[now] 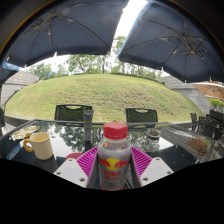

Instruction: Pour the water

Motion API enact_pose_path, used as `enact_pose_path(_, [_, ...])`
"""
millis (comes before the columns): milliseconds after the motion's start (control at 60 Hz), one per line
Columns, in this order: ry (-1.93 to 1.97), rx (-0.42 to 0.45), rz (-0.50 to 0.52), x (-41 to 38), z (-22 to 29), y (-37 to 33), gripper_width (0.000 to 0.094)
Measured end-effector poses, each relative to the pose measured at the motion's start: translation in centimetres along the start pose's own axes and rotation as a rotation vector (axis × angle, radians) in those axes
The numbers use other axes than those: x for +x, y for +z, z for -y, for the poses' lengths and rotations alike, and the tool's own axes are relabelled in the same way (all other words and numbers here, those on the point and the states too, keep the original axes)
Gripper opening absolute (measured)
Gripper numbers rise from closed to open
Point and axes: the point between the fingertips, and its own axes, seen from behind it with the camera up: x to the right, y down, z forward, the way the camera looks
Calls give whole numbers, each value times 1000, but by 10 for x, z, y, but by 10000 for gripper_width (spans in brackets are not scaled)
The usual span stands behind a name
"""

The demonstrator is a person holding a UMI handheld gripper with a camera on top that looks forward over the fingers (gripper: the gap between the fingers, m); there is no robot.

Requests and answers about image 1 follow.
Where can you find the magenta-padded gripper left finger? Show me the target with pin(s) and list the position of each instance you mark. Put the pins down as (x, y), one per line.
(71, 171)

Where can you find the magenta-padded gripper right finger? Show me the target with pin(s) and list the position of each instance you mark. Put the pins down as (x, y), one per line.
(154, 170)

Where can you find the red-capped drink bottle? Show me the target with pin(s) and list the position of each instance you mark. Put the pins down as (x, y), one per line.
(114, 156)

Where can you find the flat round red coaster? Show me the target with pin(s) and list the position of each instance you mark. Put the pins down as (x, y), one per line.
(72, 155)

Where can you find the small round ashtray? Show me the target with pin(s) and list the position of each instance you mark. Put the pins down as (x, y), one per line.
(153, 133)

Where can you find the brown paper sheet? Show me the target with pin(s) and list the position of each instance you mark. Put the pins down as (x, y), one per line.
(197, 145)

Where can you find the dark mesh chair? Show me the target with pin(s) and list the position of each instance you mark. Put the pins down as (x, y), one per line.
(141, 116)
(71, 114)

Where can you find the yellow packet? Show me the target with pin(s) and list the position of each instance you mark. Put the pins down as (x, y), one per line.
(25, 132)

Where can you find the group of dark chairs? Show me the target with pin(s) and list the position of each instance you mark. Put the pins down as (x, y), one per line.
(206, 126)

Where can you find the planter with green plants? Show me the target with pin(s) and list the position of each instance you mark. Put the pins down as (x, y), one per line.
(217, 106)

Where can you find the beige patio umbrella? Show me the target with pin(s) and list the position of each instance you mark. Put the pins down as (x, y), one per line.
(211, 89)

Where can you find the blue-banded patio umbrella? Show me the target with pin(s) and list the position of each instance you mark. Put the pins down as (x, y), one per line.
(8, 71)

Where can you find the navy patio umbrella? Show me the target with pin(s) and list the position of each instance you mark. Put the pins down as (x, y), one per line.
(66, 30)
(173, 36)

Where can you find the grey upright post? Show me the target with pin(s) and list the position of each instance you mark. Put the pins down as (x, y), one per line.
(88, 116)

